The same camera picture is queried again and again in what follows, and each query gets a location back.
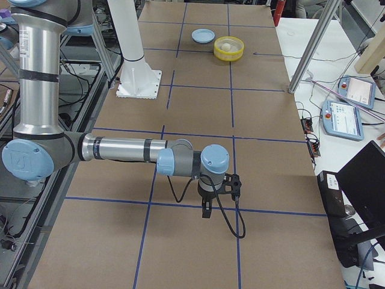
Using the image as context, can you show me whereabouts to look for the black laptop on stand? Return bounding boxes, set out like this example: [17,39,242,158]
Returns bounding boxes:
[317,141,384,270]

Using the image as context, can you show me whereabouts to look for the yellow round steamer basket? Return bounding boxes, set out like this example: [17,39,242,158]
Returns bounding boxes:
[214,36,245,62]

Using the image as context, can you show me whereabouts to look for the teach pendant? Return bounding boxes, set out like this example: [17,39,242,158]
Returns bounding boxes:
[321,100,365,141]
[337,75,375,109]

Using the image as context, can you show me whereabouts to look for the red cylinder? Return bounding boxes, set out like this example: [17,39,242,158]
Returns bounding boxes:
[273,0,286,27]

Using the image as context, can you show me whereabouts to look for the wooden beam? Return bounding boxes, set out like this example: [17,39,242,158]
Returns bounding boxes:
[354,25,384,74]

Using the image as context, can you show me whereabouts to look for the pink metal rod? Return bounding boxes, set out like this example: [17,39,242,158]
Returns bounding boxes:
[309,78,385,124]

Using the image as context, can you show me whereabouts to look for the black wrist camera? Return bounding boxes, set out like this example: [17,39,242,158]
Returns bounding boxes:
[219,173,242,202]

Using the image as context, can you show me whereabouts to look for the right black usb hub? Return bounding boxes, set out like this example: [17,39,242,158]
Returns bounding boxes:
[307,140,321,158]

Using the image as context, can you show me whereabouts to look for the light blue plate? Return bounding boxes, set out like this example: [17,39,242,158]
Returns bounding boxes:
[191,28,215,44]

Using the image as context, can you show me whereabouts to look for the white camera stand base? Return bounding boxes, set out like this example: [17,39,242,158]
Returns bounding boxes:
[108,0,162,99]

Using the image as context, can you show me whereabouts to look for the aluminium frame post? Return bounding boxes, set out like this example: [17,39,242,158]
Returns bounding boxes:
[288,0,341,94]

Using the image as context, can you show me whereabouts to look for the left black usb hub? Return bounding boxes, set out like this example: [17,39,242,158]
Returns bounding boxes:
[301,117,313,134]

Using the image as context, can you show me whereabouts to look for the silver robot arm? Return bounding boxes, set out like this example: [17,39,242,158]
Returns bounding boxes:
[2,1,229,218]

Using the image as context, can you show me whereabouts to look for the near teach pendant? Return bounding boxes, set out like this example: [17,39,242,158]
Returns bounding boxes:
[321,100,365,141]

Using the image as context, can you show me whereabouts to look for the far teach pendant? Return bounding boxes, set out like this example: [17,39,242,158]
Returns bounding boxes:
[337,75,375,109]

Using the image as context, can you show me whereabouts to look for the black usb hub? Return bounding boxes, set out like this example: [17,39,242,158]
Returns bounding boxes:
[301,117,313,134]
[307,140,321,158]

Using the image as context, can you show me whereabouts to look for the white steamed bun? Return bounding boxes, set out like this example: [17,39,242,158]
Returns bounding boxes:
[221,43,231,51]

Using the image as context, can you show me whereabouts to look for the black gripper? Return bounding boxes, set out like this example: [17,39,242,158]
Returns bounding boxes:
[198,185,221,219]

